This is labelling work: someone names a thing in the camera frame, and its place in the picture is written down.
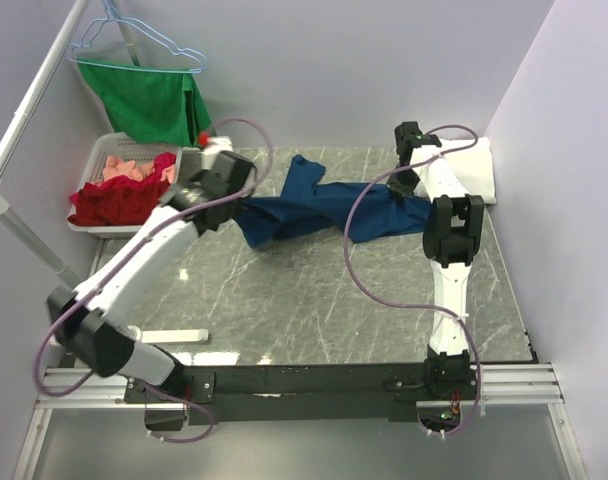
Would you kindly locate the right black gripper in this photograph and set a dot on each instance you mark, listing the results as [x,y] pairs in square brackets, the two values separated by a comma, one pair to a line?
[399,190]

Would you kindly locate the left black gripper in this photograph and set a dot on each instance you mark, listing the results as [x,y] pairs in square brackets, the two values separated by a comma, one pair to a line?
[198,179]

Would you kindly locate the blue mickey t shirt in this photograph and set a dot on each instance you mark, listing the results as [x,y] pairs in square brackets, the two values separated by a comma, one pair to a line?
[306,205]

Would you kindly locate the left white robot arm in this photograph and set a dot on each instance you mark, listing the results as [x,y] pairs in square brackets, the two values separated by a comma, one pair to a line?
[89,320]

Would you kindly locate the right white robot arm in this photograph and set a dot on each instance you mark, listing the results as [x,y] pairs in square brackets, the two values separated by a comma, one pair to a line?
[451,240]

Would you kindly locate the folded white t shirt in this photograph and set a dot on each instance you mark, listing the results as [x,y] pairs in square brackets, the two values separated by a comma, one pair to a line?
[473,167]

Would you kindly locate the magenta garment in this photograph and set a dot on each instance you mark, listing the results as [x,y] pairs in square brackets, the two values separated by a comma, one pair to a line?
[165,164]

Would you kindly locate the green hanging cloth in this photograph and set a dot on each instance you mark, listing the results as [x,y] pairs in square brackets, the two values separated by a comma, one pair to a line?
[150,106]

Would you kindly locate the dark red garment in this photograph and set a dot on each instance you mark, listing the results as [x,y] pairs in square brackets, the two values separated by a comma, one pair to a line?
[117,202]

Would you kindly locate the white plastic laundry basket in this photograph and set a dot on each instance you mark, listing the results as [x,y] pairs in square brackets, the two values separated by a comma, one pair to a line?
[120,145]

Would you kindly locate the pink garment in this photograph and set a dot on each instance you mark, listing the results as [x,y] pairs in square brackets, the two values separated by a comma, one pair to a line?
[137,171]

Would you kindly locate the white rack foot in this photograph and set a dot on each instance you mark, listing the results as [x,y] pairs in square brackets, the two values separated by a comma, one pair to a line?
[198,336]

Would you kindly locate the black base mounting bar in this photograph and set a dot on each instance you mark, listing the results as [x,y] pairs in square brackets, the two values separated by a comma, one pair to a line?
[391,391]

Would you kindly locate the white clothes rack pole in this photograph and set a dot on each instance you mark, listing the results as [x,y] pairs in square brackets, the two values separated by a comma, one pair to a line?
[44,151]

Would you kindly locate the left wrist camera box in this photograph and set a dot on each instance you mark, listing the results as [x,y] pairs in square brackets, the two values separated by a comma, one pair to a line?
[212,145]

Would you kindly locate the light blue wire hanger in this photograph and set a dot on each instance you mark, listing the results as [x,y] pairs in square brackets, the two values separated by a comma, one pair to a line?
[119,42]

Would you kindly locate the aluminium rail frame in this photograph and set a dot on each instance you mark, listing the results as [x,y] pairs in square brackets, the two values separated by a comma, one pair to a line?
[503,384]

